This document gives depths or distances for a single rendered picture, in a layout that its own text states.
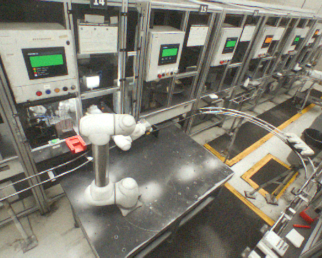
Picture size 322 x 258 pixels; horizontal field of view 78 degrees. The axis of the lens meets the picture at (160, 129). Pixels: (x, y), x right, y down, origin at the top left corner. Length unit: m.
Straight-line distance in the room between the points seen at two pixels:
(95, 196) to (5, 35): 1.12
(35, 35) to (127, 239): 1.48
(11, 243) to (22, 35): 1.89
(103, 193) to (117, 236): 0.33
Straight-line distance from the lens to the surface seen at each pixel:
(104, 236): 1.66
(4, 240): 2.63
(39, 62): 1.56
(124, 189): 1.54
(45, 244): 2.48
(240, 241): 2.69
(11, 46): 1.54
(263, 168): 3.67
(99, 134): 1.19
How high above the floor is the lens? 2.19
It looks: 37 degrees down
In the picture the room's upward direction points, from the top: 11 degrees clockwise
